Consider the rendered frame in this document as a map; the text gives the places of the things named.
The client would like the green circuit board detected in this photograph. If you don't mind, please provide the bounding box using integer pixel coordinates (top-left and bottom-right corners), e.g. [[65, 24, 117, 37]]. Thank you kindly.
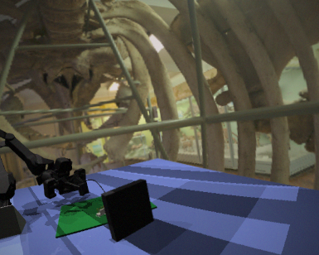
[[56, 196, 108, 238]]

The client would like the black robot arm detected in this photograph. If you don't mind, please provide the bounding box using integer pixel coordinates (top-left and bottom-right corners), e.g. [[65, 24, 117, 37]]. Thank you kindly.
[[0, 129, 73, 208]]

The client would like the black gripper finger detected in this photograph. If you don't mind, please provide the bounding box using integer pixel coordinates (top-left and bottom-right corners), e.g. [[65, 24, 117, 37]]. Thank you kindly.
[[73, 172, 83, 185], [58, 177, 80, 195]]

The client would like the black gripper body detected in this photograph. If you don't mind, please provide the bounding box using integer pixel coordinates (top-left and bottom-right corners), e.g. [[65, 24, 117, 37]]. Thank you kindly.
[[43, 168, 86, 199]]

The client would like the black cooling fan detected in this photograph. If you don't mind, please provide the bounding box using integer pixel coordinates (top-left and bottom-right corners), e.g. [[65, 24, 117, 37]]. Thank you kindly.
[[101, 179, 153, 243]]

